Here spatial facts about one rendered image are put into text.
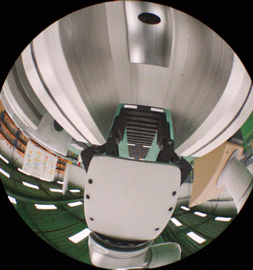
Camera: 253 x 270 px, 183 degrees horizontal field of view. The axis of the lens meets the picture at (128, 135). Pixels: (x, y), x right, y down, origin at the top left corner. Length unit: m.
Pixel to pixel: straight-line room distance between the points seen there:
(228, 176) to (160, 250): 0.34
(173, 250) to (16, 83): 0.32
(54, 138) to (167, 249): 0.27
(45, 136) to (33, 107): 0.05
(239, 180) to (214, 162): 0.17
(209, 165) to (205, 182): 0.07
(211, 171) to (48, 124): 0.45
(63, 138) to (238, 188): 0.52
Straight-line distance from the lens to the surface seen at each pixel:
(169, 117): 0.16
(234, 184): 0.40
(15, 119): 1.61
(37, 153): 3.15
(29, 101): 0.16
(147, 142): 0.18
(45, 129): 0.16
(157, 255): 0.18
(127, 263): 0.16
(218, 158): 0.35
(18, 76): 0.16
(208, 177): 0.38
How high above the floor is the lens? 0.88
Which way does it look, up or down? 27 degrees down
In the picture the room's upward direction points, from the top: 169 degrees counter-clockwise
